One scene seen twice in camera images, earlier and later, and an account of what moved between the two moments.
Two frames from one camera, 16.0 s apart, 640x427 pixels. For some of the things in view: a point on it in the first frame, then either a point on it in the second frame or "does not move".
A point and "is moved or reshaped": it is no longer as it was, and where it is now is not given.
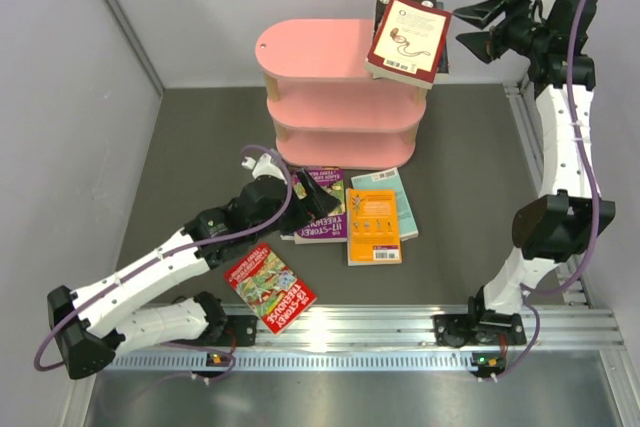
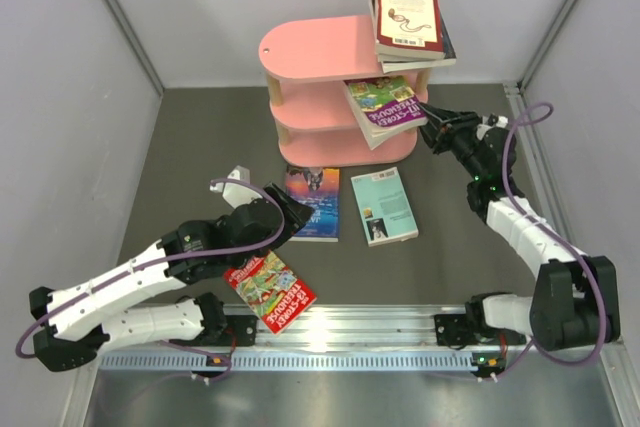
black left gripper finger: x=320 y=200 → x=294 y=213
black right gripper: x=487 y=45 → x=452 y=123
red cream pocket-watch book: x=410 y=41 is moved or reshaped
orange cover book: x=372 y=227 → x=376 y=136
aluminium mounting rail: x=574 y=337 does not move
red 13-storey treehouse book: x=270 y=287 does not move
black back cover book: x=382 y=3 → x=449 y=52
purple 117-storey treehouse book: x=333 y=228 → x=384 y=105
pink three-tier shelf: x=331 y=112 does not move
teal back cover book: x=390 y=179 does not move
